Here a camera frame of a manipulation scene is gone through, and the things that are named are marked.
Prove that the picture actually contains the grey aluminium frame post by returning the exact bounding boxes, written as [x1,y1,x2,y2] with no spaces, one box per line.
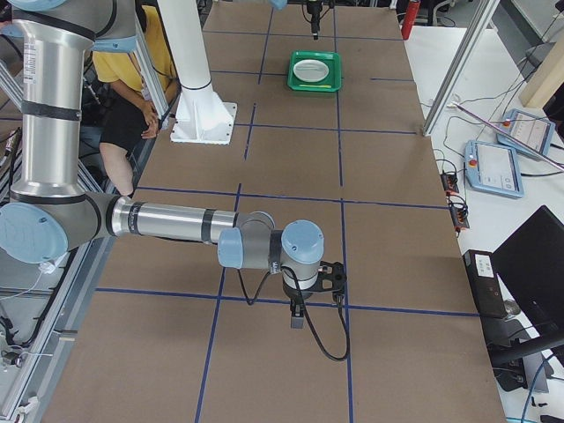
[422,0,500,137]

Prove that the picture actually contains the green plastic tray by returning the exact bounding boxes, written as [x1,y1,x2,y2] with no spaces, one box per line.
[286,50,342,93]

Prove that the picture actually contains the blue teach pendant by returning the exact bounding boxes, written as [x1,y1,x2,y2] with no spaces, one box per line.
[499,108,555,156]
[464,140,524,198]

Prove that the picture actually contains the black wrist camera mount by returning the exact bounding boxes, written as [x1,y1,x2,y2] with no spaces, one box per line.
[315,261,347,304]

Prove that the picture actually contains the black monitor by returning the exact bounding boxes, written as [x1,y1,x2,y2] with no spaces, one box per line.
[490,205,563,367]

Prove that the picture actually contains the black computer box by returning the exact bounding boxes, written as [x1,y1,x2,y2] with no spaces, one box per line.
[463,249,508,319]

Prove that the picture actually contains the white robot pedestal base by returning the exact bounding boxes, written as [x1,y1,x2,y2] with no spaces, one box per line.
[158,0,237,145]

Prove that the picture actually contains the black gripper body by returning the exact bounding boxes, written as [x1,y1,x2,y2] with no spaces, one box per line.
[283,282,313,329]
[307,0,320,34]

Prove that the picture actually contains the red cylinder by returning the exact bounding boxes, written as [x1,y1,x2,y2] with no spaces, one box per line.
[401,0,420,41]

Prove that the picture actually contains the person in yellow shirt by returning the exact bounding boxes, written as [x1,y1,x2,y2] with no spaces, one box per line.
[93,1,179,197]

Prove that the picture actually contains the blue teach pendant far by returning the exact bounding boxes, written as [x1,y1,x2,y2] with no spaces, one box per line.
[499,108,555,156]

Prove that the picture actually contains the blue teach pendant near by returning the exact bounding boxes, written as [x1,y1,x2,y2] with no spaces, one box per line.
[464,140,524,198]

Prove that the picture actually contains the white round plate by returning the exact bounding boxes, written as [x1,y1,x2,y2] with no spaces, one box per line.
[293,59,330,83]

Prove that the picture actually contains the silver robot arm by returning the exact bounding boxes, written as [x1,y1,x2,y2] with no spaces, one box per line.
[1,1,328,328]
[269,0,323,41]

